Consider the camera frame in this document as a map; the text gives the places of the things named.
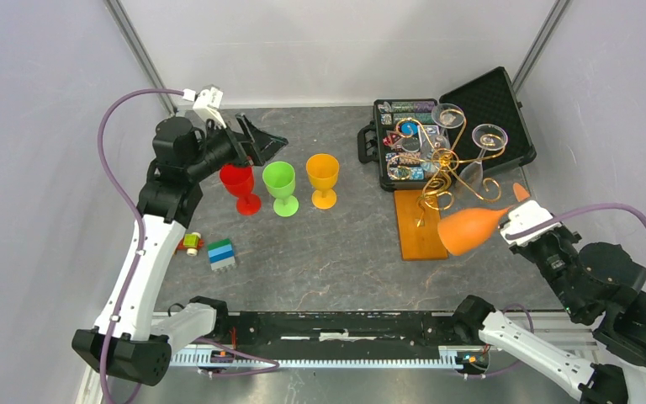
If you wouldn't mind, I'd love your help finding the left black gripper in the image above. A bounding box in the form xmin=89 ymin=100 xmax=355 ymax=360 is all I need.
xmin=186 ymin=113 xmax=288 ymax=181

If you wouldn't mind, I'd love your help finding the green wine glass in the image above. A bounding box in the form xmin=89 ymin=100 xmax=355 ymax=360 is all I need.
xmin=262 ymin=161 xmax=299 ymax=217

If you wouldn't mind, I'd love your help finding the red wine glass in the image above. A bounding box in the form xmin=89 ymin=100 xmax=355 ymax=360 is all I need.
xmin=219 ymin=164 xmax=262 ymax=215

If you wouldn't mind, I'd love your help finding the yellow wine glass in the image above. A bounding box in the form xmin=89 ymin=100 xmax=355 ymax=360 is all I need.
xmin=305 ymin=153 xmax=340 ymax=210

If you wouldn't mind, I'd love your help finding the orange wine glass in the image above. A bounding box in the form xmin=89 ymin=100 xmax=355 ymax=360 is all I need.
xmin=437 ymin=205 xmax=513 ymax=257

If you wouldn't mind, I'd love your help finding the clear wine glass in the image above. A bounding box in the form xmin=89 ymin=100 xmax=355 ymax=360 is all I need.
xmin=420 ymin=104 xmax=465 ymax=171
xmin=454 ymin=124 xmax=508 ymax=194

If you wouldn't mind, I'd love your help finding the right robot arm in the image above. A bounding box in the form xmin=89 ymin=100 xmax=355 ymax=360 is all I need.
xmin=452 ymin=226 xmax=646 ymax=403

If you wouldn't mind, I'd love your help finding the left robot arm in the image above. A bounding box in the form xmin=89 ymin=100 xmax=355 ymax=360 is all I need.
xmin=71 ymin=114 xmax=289 ymax=386

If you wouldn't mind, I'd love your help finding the orange wooden rack base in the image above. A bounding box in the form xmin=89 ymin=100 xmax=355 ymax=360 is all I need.
xmin=393 ymin=189 xmax=448 ymax=261

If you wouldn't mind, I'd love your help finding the green blue toy block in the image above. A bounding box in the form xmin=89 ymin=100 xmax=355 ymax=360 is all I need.
xmin=207 ymin=238 xmax=236 ymax=271

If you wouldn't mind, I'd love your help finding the red toy car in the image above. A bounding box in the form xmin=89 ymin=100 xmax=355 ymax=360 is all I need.
xmin=175 ymin=232 xmax=204 ymax=257

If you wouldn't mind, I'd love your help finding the black poker chip case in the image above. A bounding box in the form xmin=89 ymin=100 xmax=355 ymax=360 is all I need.
xmin=357 ymin=66 xmax=537 ymax=192

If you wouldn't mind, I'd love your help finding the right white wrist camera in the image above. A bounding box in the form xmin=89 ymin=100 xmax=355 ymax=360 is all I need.
xmin=500 ymin=199 xmax=562 ymax=247

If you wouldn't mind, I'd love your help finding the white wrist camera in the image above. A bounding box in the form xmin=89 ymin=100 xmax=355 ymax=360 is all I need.
xmin=182 ymin=85 xmax=227 ymax=129
xmin=500 ymin=199 xmax=562 ymax=247

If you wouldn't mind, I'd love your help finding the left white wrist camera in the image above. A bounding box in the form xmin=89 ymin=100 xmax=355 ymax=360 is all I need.
xmin=182 ymin=85 xmax=227 ymax=129

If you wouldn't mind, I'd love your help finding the gold wire glass rack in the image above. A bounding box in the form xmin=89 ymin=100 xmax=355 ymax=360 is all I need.
xmin=384 ymin=117 xmax=507 ymax=212

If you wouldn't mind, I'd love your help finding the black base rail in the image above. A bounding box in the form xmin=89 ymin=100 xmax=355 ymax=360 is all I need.
xmin=208 ymin=311 xmax=484 ymax=360

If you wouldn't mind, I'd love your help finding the white cable duct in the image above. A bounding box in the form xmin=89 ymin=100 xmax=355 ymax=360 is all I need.
xmin=170 ymin=346 xmax=463 ymax=370

